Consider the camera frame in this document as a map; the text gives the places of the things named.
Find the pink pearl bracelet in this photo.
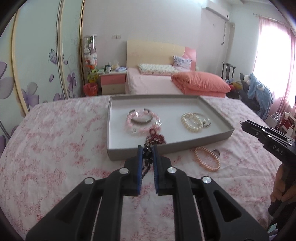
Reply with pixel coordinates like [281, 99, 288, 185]
[193, 146, 222, 172]

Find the thin silver bangle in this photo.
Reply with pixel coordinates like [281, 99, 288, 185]
[186, 113, 211, 128]

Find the white pearl bracelet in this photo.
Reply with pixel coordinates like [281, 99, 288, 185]
[181, 111, 204, 134]

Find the black bead bracelet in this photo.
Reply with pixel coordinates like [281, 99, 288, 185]
[138, 143, 155, 181]

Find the pink bead bracelet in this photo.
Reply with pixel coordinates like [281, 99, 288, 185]
[125, 108, 162, 135]

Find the person's right hand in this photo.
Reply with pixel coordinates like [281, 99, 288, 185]
[270, 164, 296, 204]

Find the blue clothing on chair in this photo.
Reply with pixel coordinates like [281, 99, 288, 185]
[247, 73, 273, 120]

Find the dark wooden chair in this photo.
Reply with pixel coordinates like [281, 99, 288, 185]
[221, 61, 236, 80]

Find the pink curtain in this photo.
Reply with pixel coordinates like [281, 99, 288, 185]
[253, 16, 295, 115]

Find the floral pink tablecloth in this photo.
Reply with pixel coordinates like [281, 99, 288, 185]
[1, 96, 280, 238]

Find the folded salmon quilt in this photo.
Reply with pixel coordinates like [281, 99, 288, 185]
[171, 71, 231, 97]

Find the grey cardboard tray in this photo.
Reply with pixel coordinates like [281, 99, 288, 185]
[107, 94, 234, 161]

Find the purple patterned cushion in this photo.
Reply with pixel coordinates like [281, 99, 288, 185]
[173, 55, 192, 70]

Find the wide engraved silver bangle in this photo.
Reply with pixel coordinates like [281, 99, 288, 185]
[128, 108, 153, 124]

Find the white air conditioner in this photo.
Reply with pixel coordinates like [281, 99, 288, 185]
[202, 0, 230, 21]

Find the red waste basket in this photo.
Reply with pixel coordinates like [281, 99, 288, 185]
[83, 83, 98, 97]

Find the white floral pillow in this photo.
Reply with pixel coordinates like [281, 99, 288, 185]
[138, 63, 178, 76]

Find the bed with pink sheet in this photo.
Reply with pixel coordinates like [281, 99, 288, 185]
[125, 68, 183, 95]

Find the pink beige nightstand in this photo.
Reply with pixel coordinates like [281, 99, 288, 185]
[99, 71, 126, 95]

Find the beige pink headboard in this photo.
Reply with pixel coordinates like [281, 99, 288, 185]
[126, 40, 197, 70]

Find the white mug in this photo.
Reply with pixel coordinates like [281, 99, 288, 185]
[106, 65, 112, 73]

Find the plush toy display tube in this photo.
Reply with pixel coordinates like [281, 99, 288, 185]
[82, 35, 98, 83]

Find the sliding floral wardrobe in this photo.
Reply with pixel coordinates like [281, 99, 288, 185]
[1, 0, 84, 149]

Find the white wall socket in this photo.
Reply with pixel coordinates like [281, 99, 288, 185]
[111, 35, 121, 39]

